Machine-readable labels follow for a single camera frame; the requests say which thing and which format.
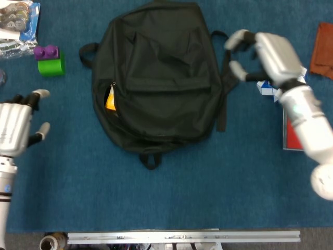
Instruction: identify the rust brown cloth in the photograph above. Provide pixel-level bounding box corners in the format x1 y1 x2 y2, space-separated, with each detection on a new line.
309 21 333 81

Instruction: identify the purple toy brick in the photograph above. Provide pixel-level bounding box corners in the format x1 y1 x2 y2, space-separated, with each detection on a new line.
33 44 59 62

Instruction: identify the white and yellow book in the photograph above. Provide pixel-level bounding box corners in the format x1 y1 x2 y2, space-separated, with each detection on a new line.
105 86 117 111

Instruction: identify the aluminium profile rail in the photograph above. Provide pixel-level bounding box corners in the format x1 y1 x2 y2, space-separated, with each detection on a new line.
67 229 301 245

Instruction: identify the red card case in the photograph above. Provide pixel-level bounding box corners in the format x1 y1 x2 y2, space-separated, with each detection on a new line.
283 107 305 152

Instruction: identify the blue white snake puzzle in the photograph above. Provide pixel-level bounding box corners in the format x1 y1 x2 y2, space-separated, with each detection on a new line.
256 66 309 104

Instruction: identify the green toy block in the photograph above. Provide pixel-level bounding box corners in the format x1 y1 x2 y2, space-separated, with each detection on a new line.
37 51 66 78

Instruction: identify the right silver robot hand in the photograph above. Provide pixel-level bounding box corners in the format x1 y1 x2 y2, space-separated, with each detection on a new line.
224 29 308 91

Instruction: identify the black backpack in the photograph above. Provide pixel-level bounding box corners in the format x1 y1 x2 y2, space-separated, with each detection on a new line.
79 0 241 171

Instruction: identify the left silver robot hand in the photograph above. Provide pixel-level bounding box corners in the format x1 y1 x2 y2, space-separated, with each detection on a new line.
0 89 51 158

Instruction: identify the silver foil package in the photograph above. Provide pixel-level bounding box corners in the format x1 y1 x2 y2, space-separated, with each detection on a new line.
0 39 37 60

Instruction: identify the brown tape roll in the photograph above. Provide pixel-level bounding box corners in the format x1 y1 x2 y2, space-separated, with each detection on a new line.
39 232 69 250

